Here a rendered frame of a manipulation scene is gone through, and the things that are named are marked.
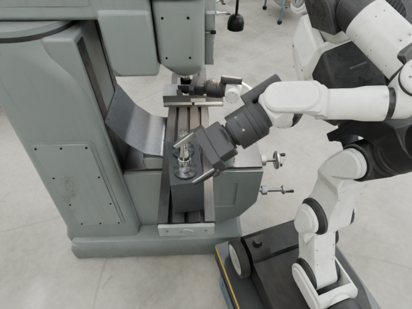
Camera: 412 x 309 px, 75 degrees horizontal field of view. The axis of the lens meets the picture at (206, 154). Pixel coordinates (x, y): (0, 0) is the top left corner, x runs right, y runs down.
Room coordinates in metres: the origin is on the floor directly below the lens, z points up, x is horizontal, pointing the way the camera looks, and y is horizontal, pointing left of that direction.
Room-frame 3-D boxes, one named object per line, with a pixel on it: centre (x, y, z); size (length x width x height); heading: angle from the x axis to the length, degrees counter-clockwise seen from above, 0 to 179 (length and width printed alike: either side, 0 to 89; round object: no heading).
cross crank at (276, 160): (1.13, -0.40, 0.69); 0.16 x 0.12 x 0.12; 92
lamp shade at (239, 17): (1.22, -0.13, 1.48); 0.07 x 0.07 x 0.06
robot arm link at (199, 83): (1.10, 0.01, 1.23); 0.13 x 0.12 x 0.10; 167
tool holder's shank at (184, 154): (0.64, 0.07, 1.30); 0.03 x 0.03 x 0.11
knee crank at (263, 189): (0.99, -0.44, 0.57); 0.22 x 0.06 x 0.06; 92
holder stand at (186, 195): (0.69, 0.08, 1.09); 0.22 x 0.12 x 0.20; 8
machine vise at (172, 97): (1.35, 0.07, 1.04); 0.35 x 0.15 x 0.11; 91
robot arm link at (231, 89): (1.06, -0.10, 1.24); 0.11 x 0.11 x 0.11; 77
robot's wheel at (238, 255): (0.59, -0.18, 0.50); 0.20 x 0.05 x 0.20; 19
